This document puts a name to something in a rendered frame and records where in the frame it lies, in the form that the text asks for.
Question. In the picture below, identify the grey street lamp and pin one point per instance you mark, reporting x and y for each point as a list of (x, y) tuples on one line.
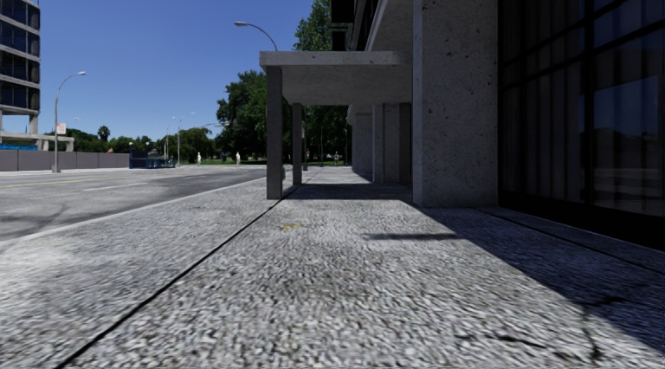
[(167, 143), (265, 33), (56, 130), (178, 140)]

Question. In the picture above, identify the trees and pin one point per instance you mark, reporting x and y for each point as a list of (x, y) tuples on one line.
[(244, 114)]

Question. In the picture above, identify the glass tower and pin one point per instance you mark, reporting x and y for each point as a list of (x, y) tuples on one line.
[(18, 47)]

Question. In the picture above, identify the grey concrete wall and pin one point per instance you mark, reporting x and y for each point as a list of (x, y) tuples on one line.
[(62, 160)]

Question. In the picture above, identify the blue booth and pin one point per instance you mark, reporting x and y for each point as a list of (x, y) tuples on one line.
[(148, 159)]

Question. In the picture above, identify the pale concrete building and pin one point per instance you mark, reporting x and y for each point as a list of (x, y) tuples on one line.
[(454, 83)]

